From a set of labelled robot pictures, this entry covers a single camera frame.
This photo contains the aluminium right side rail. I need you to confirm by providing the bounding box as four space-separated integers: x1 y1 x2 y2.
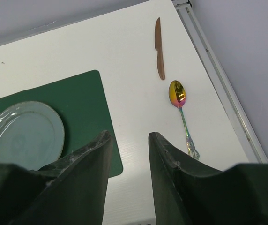
172 0 268 164

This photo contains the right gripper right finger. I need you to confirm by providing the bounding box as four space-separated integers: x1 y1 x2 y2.
149 132 268 225

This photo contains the dark green placemat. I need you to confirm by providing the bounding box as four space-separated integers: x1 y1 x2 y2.
0 69 124 179

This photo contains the brown knife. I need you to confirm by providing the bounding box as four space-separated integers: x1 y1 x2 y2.
155 17 165 80

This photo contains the grey-blue round plate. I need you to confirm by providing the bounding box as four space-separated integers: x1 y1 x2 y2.
0 101 65 170

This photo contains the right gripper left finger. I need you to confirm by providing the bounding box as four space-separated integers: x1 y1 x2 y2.
0 130 113 225

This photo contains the gold spoon green handle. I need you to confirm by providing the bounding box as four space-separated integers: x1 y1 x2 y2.
168 80 200 160

